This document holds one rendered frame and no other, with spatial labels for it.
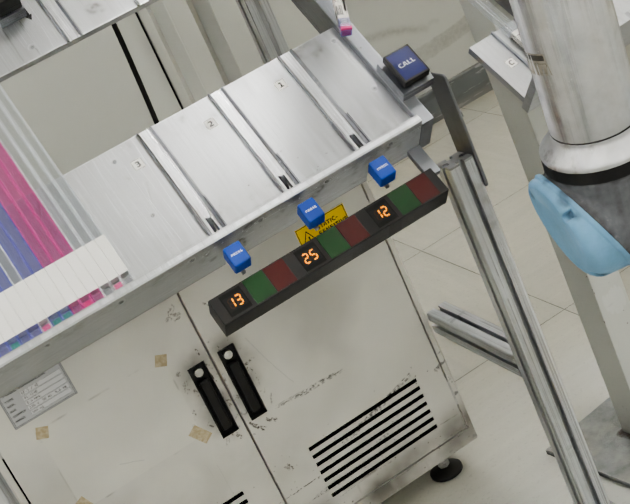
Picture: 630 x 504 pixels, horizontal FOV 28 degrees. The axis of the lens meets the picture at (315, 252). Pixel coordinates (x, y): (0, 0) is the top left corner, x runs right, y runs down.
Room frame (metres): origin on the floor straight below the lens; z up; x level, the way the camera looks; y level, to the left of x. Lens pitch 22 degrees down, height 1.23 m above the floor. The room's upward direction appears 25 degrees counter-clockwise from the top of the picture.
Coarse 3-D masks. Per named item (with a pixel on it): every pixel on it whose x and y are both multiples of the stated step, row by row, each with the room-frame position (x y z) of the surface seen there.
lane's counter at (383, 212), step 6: (378, 204) 1.49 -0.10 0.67; (384, 204) 1.49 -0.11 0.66; (366, 210) 1.48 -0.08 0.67; (372, 210) 1.48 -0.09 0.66; (378, 210) 1.48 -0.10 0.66; (384, 210) 1.48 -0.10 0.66; (390, 210) 1.48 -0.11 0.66; (372, 216) 1.48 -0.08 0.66; (378, 216) 1.48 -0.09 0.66; (384, 216) 1.48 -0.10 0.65; (390, 216) 1.47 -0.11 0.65; (396, 216) 1.47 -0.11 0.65; (378, 222) 1.47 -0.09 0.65; (384, 222) 1.47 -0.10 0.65
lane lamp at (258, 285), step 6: (252, 276) 1.44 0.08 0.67; (258, 276) 1.44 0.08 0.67; (264, 276) 1.44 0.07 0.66; (246, 282) 1.43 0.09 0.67; (252, 282) 1.43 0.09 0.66; (258, 282) 1.43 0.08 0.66; (264, 282) 1.43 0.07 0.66; (270, 282) 1.43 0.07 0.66; (246, 288) 1.43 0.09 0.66; (252, 288) 1.43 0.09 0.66; (258, 288) 1.42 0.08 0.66; (264, 288) 1.42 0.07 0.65; (270, 288) 1.42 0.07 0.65; (252, 294) 1.42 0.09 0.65; (258, 294) 1.42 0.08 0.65; (264, 294) 1.42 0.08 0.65; (270, 294) 1.42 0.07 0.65; (258, 300) 1.41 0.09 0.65
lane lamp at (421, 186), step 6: (414, 180) 1.51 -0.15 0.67; (420, 180) 1.51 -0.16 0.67; (426, 180) 1.51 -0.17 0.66; (408, 186) 1.50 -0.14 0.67; (414, 186) 1.50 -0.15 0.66; (420, 186) 1.50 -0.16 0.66; (426, 186) 1.50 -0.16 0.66; (432, 186) 1.50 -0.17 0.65; (414, 192) 1.49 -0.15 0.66; (420, 192) 1.49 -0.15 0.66; (426, 192) 1.49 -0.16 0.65; (432, 192) 1.49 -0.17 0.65; (438, 192) 1.49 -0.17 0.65; (420, 198) 1.49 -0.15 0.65; (426, 198) 1.49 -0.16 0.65
